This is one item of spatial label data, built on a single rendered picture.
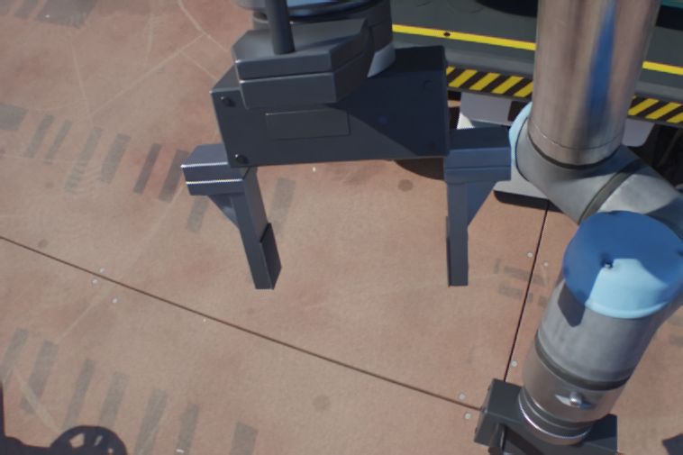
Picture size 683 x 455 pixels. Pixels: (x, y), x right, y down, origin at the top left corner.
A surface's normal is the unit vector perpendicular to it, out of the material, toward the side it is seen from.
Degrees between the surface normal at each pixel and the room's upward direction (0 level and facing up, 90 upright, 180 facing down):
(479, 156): 66
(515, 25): 0
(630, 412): 0
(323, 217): 0
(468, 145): 25
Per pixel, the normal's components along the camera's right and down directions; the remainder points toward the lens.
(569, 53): -0.57, 0.79
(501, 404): 0.11, -0.81
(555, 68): -0.77, 0.63
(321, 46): -0.12, -0.82
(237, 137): -0.12, 0.57
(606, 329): -0.39, 0.49
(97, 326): -0.05, -0.52
